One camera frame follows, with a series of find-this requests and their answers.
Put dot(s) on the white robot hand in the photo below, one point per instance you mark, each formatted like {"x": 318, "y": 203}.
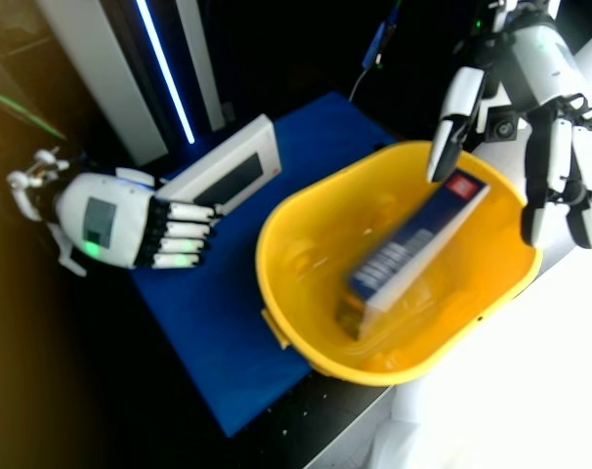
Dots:
{"x": 545, "y": 63}
{"x": 115, "y": 225}

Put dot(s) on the white box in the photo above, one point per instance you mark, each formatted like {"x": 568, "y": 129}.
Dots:
{"x": 227, "y": 166}

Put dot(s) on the blue box with red label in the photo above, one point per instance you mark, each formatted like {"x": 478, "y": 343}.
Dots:
{"x": 423, "y": 244}

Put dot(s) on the blue table mat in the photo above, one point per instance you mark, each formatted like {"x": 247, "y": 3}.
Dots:
{"x": 218, "y": 312}

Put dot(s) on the white pillar with light strip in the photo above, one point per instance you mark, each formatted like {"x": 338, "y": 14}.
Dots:
{"x": 105, "y": 73}

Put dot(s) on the yellow plastic basket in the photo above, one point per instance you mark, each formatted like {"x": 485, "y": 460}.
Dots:
{"x": 296, "y": 293}

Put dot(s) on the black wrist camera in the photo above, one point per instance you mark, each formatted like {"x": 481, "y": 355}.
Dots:
{"x": 502, "y": 128}

